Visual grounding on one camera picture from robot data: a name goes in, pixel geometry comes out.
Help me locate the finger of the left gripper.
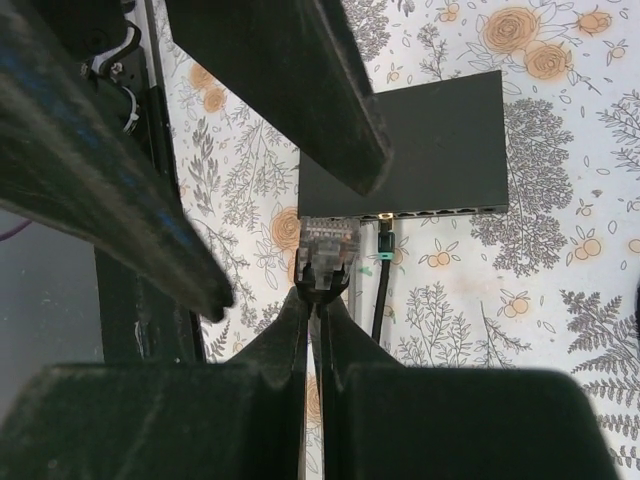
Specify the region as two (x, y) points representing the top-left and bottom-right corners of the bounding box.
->
(165, 0), (393, 195)

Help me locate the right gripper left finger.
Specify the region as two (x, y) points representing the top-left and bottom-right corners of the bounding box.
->
(1, 291), (308, 479)

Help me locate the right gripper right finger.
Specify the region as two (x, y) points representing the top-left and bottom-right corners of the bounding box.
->
(319, 300), (617, 479)

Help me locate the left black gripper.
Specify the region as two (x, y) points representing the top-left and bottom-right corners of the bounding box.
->
(1, 1), (234, 321)

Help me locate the black network switch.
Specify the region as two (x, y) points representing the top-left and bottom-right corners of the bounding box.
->
(298, 71), (509, 220)

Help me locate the black cable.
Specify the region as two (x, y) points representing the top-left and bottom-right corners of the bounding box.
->
(370, 212), (399, 346)

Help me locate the grey ethernet cable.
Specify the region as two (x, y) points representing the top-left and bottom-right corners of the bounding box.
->
(293, 215), (362, 321)

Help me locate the floral table mat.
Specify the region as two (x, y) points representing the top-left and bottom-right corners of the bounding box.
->
(153, 1), (639, 479)

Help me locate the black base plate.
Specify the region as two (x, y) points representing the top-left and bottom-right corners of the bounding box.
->
(94, 49), (206, 366)

